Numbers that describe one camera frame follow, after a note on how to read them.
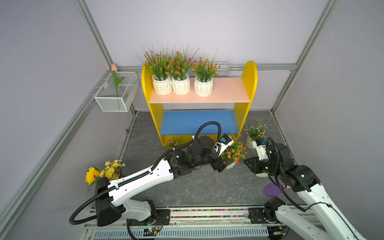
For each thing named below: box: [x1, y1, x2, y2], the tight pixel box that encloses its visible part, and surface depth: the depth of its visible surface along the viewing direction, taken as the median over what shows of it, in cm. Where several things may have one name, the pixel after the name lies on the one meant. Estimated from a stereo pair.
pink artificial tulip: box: [111, 63, 125, 98], surface depth 92 cm
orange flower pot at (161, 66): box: [136, 42, 173, 96], surface depth 69 cm
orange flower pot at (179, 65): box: [165, 44, 200, 96], surface depth 69 cm
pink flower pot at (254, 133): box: [243, 119, 268, 150], surface depth 91 cm
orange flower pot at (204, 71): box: [192, 48, 221, 98], surface depth 69 cm
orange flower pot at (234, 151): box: [221, 134, 249, 170], surface depth 57 cm
